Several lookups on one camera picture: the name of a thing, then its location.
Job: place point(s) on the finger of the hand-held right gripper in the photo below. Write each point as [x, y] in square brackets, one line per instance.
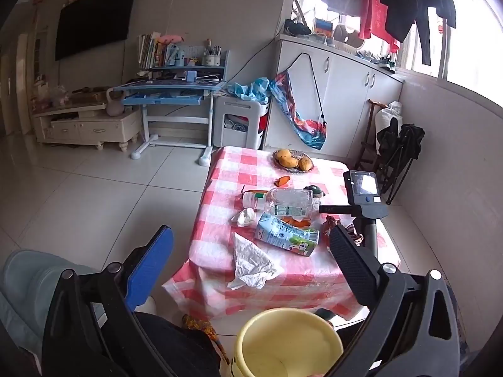
[334, 209]

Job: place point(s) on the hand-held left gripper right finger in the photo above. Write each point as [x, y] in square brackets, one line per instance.
[347, 259]

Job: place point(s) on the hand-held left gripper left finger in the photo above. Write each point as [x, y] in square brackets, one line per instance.
[151, 267]

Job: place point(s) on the orange peel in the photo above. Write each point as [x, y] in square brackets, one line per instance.
[292, 220]

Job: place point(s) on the clear plastic bottle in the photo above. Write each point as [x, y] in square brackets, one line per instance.
[290, 202]

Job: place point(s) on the blue green milk carton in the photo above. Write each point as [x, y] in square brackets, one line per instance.
[279, 235]

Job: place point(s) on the long orange carrot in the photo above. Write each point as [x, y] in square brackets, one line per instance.
[259, 193]

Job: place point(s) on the small white tissue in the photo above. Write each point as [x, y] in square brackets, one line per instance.
[244, 216]

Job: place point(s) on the large white tissue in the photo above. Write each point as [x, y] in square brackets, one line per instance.
[251, 263]

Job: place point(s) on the yellow plastic bucket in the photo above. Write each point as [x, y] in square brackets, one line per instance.
[283, 345]

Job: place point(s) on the woven fruit basket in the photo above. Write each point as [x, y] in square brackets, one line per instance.
[308, 169]

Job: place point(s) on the yellow mango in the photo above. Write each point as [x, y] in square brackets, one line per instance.
[305, 163]
[290, 161]
[283, 154]

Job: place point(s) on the small carrot piece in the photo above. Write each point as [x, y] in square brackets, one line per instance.
[282, 181]

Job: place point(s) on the wooden chair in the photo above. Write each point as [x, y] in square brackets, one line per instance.
[371, 125]

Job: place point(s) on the black folding chair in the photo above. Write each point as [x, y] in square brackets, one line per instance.
[408, 137]

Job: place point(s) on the yellow red knitted slipper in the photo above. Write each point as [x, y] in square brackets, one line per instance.
[196, 324]

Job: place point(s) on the white sack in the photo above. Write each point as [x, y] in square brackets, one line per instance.
[393, 112]

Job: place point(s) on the person's black trousers leg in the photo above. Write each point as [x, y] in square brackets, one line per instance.
[173, 345]

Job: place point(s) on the white cabinet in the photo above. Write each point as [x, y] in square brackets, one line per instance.
[346, 98]

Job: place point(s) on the pink white checked tablecloth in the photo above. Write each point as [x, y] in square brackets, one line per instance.
[220, 204]

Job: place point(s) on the colourful printed bag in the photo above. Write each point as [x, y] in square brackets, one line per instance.
[287, 98]

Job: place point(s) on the white plastic stool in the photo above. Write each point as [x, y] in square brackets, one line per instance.
[235, 106]

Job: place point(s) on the blue plastic bag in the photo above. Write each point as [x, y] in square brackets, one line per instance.
[251, 90]

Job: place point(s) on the cream television cabinet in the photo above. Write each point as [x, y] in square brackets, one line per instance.
[86, 127]

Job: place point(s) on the blue orange box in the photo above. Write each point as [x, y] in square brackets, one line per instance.
[324, 26]

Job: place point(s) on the pink kettlebell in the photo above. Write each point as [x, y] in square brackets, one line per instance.
[114, 106]

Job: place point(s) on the red hanging clothes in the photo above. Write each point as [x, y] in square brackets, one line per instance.
[375, 19]

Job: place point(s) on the blue white study desk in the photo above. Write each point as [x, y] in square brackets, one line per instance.
[165, 98]

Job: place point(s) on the window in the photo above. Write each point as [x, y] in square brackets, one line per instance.
[471, 39]

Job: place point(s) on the black hanging clothes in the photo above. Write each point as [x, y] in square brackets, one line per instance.
[408, 4]

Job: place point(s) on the white pen holder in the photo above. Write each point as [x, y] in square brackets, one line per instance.
[211, 59]

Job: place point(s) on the row of books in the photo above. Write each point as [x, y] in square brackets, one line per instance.
[151, 53]

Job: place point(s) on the pink plush toy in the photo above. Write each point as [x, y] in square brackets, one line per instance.
[171, 39]

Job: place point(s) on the black wall television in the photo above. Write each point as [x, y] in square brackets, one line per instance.
[94, 19]

